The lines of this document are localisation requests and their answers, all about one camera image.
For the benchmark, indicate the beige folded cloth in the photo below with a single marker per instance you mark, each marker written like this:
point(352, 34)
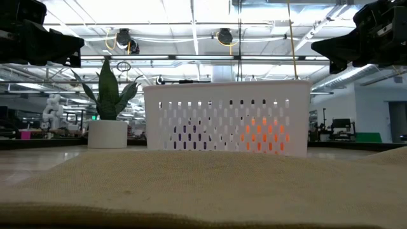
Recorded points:
point(203, 191)

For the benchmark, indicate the green snake plant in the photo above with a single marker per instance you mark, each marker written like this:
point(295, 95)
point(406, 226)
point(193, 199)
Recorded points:
point(108, 95)

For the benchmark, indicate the green board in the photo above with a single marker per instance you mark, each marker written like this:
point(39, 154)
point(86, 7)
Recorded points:
point(369, 137)

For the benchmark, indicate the pink cup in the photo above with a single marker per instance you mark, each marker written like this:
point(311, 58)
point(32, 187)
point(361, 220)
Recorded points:
point(25, 135)

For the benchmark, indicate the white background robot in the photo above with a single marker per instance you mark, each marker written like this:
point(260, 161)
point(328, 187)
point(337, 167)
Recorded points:
point(54, 111)

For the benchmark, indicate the black computer monitor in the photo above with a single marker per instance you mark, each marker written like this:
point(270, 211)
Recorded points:
point(341, 123)

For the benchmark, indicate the black table frame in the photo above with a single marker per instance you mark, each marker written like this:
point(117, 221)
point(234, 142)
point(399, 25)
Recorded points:
point(47, 143)

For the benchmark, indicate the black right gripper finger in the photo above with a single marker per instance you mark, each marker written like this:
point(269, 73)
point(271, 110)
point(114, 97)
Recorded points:
point(343, 49)
point(335, 66)

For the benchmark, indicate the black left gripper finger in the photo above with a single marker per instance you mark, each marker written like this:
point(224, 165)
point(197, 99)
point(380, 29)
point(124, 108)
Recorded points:
point(57, 47)
point(75, 62)

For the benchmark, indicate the orange round toy fruit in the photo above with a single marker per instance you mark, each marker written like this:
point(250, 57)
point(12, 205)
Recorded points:
point(264, 137)

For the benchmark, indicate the white perforated plastic basket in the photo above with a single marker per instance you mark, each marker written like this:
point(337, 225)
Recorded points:
point(222, 92)

